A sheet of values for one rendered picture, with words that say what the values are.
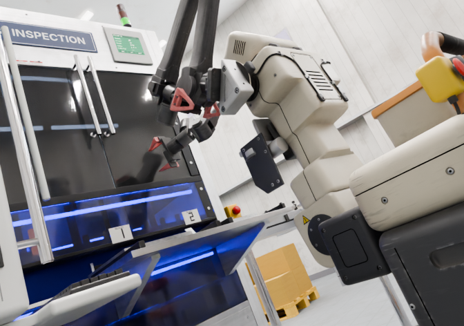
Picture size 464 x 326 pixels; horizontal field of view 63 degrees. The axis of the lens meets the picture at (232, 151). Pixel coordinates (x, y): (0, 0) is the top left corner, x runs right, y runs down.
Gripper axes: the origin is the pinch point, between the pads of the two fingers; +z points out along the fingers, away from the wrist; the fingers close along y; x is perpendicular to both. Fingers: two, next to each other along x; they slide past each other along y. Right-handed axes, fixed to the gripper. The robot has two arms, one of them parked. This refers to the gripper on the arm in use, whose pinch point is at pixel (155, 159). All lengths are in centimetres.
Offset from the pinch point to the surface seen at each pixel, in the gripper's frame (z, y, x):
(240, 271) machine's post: 5, -57, -27
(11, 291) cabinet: -12, -31, 83
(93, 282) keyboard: -14, -36, 68
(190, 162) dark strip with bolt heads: 2.6, -1.6, -29.8
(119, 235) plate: 20.4, -20.5, 15.7
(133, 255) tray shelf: -10, -34, 48
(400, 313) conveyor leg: -33, -120, -86
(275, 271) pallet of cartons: 154, -113, -380
